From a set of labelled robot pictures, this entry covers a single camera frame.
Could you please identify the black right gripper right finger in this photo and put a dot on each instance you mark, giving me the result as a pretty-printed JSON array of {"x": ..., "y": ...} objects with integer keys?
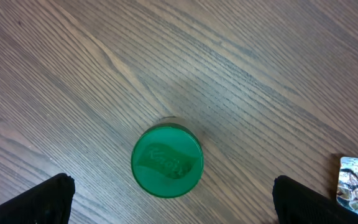
[{"x": 297, "y": 204}]

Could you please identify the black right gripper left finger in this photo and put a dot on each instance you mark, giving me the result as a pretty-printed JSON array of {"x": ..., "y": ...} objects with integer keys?
[{"x": 48, "y": 202}]

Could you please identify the green lid jar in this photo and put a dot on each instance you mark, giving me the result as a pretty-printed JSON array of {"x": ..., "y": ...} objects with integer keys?
[{"x": 167, "y": 161}]

